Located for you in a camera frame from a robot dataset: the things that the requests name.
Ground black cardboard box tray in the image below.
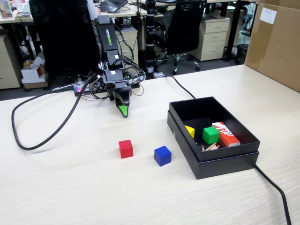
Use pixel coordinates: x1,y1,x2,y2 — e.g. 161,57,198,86
168,96,261,163

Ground blue wooden cube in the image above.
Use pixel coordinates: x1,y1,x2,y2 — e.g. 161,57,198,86
154,145,172,167

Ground person in white shirt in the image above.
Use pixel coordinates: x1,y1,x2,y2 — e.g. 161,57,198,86
86,0,102,21

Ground beige drawer cabinet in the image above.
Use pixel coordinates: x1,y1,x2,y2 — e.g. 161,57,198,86
0,35,23,90

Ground yellow wooden wedge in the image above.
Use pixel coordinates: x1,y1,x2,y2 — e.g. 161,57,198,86
184,125,195,139

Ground small framed picture box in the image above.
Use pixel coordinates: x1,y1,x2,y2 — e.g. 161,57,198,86
0,0,14,19

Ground black jointed pole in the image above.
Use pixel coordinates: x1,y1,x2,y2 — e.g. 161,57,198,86
144,0,157,80

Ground black open box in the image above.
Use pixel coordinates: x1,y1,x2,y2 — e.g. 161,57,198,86
167,110,260,180

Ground black mesh office chair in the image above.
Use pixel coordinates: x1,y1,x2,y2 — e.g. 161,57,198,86
156,0,207,75

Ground orange white matchbox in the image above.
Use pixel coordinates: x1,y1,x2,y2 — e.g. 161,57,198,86
211,121,241,148

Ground green wooden cube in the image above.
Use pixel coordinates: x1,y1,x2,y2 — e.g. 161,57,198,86
202,127,220,145

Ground thick black long cable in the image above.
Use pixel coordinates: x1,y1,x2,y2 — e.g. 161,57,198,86
164,75,293,225

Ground black high-back office chair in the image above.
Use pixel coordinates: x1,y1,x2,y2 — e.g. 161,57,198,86
29,0,102,76

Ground black waste bin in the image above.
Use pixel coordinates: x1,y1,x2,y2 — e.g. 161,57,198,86
235,44,249,65

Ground black laptop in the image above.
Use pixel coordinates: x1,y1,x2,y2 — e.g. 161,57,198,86
98,0,130,13

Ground stack of small white boxes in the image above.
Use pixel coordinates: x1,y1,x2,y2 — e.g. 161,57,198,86
21,60,49,90

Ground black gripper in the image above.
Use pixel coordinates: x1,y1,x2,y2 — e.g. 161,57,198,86
103,69,133,118

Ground large brown cardboard box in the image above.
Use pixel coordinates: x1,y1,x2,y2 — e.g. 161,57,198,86
243,0,300,93

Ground white drawer pedestal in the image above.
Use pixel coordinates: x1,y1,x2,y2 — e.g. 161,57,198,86
191,17,231,62

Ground white office desk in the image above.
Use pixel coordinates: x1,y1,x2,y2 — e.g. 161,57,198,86
0,4,165,24

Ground thick black looped cable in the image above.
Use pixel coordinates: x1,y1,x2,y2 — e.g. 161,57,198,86
11,75,98,151

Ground beige pedestal with handles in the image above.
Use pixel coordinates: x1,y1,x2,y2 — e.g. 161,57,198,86
118,30,139,69

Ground red wooden cube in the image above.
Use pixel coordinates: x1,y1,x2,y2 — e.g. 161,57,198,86
118,140,134,159

